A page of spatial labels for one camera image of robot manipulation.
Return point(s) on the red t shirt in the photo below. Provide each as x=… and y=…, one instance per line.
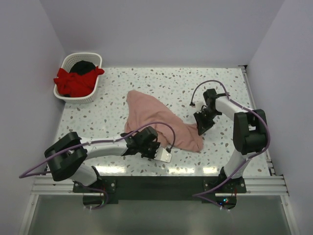
x=74, y=85

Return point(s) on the white laundry basket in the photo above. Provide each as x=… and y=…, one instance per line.
x=68, y=63

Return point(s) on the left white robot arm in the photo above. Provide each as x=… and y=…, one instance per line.
x=73, y=151

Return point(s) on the black t shirt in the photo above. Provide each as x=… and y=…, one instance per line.
x=82, y=67

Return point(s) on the pink t shirt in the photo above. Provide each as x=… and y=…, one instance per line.
x=144, y=109

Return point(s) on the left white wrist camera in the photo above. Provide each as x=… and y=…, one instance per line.
x=163, y=155

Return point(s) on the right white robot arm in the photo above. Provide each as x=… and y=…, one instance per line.
x=250, y=130

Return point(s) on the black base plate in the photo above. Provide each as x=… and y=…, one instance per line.
x=112, y=189

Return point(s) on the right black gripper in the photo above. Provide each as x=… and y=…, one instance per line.
x=204, y=120

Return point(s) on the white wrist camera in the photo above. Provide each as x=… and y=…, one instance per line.
x=197, y=105
x=163, y=155

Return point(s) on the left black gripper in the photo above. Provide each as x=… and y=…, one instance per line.
x=150, y=150

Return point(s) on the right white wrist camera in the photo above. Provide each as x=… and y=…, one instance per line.
x=197, y=105

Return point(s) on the aluminium frame rail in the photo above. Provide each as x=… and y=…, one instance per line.
x=57, y=210

